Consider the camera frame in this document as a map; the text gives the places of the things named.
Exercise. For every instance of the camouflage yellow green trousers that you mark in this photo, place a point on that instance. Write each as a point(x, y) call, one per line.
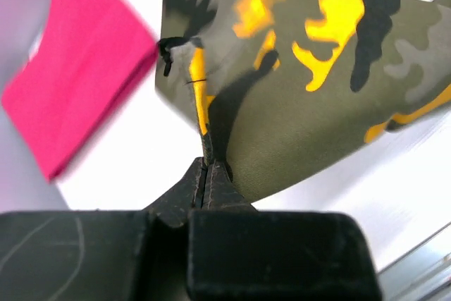
point(289, 87)

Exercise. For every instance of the aluminium table frame rail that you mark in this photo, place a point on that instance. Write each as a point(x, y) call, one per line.
point(423, 273)

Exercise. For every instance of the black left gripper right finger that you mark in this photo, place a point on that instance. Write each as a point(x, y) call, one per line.
point(219, 192)

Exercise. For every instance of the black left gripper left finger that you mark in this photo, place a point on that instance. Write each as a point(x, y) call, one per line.
point(173, 207)

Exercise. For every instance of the folded pink trousers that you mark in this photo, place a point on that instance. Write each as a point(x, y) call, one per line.
point(91, 56)

